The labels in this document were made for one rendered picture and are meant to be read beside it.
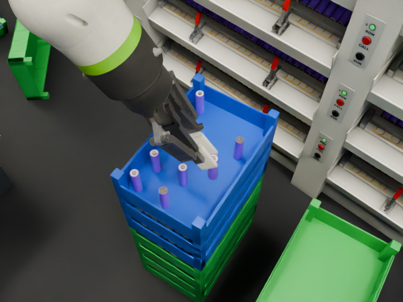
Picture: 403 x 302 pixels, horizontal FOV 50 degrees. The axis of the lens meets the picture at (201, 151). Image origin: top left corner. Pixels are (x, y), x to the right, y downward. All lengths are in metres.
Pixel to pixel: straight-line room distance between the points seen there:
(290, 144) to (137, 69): 0.88
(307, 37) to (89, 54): 0.67
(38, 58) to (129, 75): 1.36
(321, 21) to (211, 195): 0.48
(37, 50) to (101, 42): 1.42
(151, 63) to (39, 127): 1.14
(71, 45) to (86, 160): 1.05
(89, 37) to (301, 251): 0.71
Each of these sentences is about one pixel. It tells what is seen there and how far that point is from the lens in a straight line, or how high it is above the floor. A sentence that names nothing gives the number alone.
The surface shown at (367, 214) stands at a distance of 1.43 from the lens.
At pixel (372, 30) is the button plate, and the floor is 0.68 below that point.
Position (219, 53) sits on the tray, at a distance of 1.29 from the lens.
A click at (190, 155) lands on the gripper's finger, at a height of 0.71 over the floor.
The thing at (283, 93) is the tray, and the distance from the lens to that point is 1.21.
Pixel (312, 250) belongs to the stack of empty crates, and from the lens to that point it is 1.03.
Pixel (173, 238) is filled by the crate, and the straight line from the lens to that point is 0.90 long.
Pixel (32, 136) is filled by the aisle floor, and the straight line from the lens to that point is 1.64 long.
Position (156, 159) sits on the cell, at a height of 0.54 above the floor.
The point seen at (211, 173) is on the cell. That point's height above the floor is 0.59.
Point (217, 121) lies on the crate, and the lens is 0.97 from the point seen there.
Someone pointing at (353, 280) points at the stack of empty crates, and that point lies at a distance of 1.03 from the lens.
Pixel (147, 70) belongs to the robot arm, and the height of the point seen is 0.87.
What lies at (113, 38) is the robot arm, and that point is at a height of 0.93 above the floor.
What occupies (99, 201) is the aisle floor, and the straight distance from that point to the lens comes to 1.44.
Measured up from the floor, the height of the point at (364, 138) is 0.35.
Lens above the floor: 1.27
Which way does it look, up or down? 58 degrees down
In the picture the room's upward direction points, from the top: straight up
